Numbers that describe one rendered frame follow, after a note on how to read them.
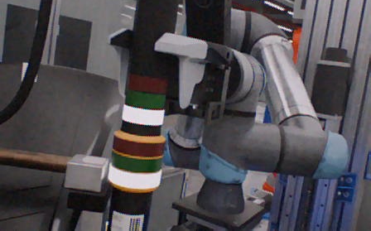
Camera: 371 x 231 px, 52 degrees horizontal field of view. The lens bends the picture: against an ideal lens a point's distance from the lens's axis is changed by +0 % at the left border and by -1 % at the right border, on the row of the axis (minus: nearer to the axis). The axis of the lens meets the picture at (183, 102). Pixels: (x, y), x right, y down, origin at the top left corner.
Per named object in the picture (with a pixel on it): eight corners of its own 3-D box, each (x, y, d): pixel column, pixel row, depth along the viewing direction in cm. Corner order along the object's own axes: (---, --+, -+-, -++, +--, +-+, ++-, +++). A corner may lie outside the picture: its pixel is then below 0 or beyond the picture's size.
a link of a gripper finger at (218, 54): (222, 62, 31) (234, 67, 40) (225, 43, 31) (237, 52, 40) (168, 55, 33) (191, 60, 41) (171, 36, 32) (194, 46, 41)
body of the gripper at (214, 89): (207, 127, 36) (238, 118, 47) (220, 36, 35) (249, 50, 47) (137, 113, 39) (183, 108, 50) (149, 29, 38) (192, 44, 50)
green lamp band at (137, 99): (122, 105, 30) (123, 89, 30) (127, 101, 33) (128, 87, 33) (163, 111, 30) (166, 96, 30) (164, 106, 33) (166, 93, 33)
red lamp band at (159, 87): (123, 89, 30) (126, 73, 30) (128, 86, 33) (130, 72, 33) (166, 94, 30) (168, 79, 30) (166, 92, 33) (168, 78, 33)
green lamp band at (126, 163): (106, 169, 30) (108, 153, 30) (114, 156, 34) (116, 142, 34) (161, 176, 30) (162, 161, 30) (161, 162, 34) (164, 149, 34)
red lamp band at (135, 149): (108, 152, 30) (110, 137, 30) (116, 141, 34) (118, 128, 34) (163, 160, 30) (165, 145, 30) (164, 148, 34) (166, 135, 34)
